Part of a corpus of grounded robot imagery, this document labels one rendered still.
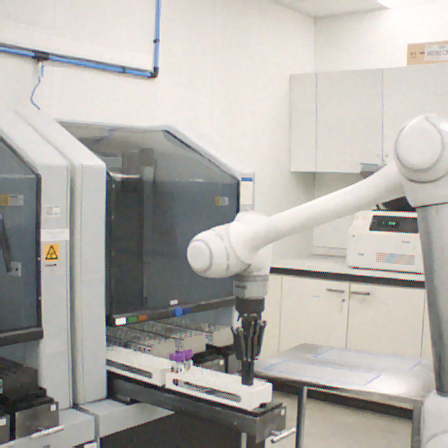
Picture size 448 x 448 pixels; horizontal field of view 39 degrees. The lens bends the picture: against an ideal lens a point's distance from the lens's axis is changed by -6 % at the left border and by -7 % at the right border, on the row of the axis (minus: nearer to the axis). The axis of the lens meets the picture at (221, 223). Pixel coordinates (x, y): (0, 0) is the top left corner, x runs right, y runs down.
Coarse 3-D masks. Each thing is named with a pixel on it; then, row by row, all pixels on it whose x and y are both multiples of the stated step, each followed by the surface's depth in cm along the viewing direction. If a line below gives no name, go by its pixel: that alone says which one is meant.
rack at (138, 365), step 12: (108, 348) 206; (120, 348) 207; (108, 360) 205; (120, 360) 193; (132, 360) 193; (144, 360) 193; (156, 360) 194; (168, 360) 194; (120, 372) 194; (132, 372) 199; (144, 372) 200; (156, 372) 184
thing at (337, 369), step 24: (264, 360) 214; (288, 360) 214; (312, 360) 214; (336, 360) 213; (360, 360) 213; (384, 360) 212; (408, 360) 212; (312, 384) 189; (336, 384) 185; (360, 384) 185; (384, 384) 185; (408, 384) 184; (432, 384) 184; (240, 432) 204
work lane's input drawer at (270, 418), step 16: (112, 384) 194; (128, 384) 189; (144, 384) 186; (144, 400) 185; (160, 400) 181; (176, 400) 177; (192, 400) 174; (208, 400) 171; (272, 400) 172; (192, 416) 174; (208, 416) 170; (224, 416) 167; (240, 416) 163; (256, 416) 162; (272, 416) 166; (256, 432) 161; (272, 432) 165; (288, 432) 165
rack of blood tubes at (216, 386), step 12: (168, 372) 181; (180, 372) 181; (192, 372) 182; (204, 372) 182; (216, 372) 183; (168, 384) 181; (192, 384) 183; (204, 384) 173; (216, 384) 170; (228, 384) 171; (240, 384) 171; (264, 384) 171; (204, 396) 173; (216, 396) 178; (228, 396) 178; (240, 396) 165; (252, 396) 164; (264, 396) 168; (252, 408) 165
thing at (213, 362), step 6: (204, 354) 218; (210, 354) 224; (216, 354) 223; (192, 360) 215; (198, 360) 214; (204, 360) 215; (210, 360) 218; (216, 360) 219; (222, 360) 222; (198, 366) 212; (204, 366) 214; (210, 366) 217; (216, 366) 219; (222, 366) 222; (222, 372) 222
